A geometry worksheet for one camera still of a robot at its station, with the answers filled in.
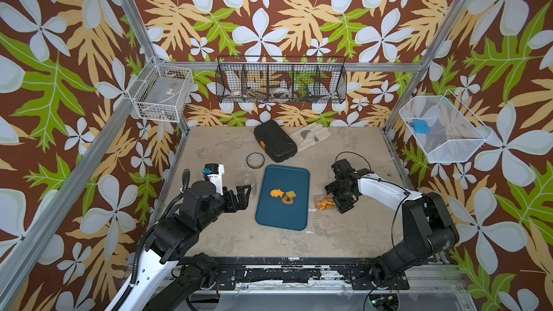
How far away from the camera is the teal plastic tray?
89 centimetres

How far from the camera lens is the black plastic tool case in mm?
1065

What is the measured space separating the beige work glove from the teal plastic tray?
6.7 inches

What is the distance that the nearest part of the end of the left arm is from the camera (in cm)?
58

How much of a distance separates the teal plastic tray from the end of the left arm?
0.32 m

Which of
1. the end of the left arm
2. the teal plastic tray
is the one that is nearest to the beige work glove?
the teal plastic tray

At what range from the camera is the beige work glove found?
1.16 m

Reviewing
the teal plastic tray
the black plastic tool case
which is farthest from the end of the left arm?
the black plastic tool case

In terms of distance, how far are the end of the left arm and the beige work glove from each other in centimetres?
56

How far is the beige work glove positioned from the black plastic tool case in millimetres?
40

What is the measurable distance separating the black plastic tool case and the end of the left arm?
1.51ft
